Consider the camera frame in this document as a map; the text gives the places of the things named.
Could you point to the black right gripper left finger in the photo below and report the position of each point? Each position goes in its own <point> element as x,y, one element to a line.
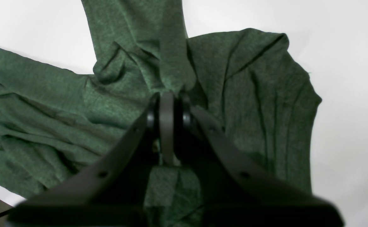
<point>111,191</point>

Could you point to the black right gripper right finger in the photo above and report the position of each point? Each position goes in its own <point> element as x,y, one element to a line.
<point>236,191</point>

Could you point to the dark green long-sleeve shirt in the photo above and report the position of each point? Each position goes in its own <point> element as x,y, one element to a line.
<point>54,122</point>

